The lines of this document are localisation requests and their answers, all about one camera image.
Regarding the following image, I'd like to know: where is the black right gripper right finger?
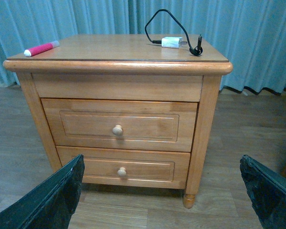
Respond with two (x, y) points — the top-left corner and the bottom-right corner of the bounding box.
(240, 155), (286, 229)

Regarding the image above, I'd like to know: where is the pink marker white cap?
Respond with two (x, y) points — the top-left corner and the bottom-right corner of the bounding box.
(24, 41), (60, 57)

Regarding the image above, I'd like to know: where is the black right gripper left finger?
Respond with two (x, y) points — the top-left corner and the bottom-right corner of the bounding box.
(0, 155), (85, 229)

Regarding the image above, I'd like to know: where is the black charger cable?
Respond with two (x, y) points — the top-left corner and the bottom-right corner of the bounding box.
(144, 9), (204, 57)

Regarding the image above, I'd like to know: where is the teal curtain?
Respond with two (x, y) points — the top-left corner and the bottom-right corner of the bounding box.
(0, 0), (286, 93)

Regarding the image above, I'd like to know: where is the wooden drawer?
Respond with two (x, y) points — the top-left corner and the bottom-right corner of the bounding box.
(42, 98), (197, 152)
(57, 146), (190, 189)

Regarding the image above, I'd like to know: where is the wooden nightstand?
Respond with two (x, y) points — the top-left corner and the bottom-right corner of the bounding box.
(4, 34), (233, 208)

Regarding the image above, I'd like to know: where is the white charger adapter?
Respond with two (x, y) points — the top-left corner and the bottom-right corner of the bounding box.
(161, 37), (188, 49)

